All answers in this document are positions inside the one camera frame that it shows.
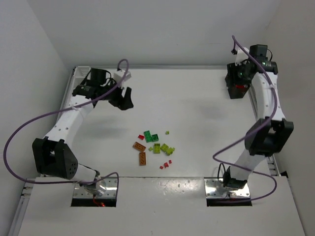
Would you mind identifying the lower brown lego brick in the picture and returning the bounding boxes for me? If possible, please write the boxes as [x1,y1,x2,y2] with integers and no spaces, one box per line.
[139,152,146,166]

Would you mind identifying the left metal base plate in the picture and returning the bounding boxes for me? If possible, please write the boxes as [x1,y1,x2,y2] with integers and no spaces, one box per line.
[73,177,118,199]

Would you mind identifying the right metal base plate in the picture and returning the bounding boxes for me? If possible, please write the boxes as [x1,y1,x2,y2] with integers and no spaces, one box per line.
[204,178,251,199]

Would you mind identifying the white slotted container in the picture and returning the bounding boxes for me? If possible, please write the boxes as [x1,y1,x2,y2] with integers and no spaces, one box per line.
[72,66,91,87]

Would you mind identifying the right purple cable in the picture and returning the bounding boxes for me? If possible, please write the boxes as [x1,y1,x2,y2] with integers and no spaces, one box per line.
[212,35,278,203]

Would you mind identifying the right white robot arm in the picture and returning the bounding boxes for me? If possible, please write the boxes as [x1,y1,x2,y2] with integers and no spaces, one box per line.
[222,44,294,189]

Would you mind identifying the green 2x4 lego plate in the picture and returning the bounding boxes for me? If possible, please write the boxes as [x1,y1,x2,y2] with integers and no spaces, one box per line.
[143,130,153,143]

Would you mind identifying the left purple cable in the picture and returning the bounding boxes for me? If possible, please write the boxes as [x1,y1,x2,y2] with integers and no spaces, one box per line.
[3,59,119,185]

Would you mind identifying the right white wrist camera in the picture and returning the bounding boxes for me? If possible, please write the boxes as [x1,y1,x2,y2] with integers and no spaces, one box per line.
[235,48,249,66]

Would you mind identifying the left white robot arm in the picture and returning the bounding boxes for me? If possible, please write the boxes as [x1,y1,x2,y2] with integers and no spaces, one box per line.
[32,68,133,191]

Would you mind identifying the purple cable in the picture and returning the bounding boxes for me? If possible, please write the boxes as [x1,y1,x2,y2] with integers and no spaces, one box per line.
[212,35,278,203]
[3,59,119,185]

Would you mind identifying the metal base plate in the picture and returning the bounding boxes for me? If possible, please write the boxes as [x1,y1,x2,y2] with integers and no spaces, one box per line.
[204,178,251,199]
[73,177,118,199]

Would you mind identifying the lime lego with stud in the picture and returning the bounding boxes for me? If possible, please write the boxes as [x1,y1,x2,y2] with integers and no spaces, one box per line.
[166,147,175,155]

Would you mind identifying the black slotted container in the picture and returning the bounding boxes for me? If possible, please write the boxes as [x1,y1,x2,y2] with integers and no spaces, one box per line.
[225,75,250,99]

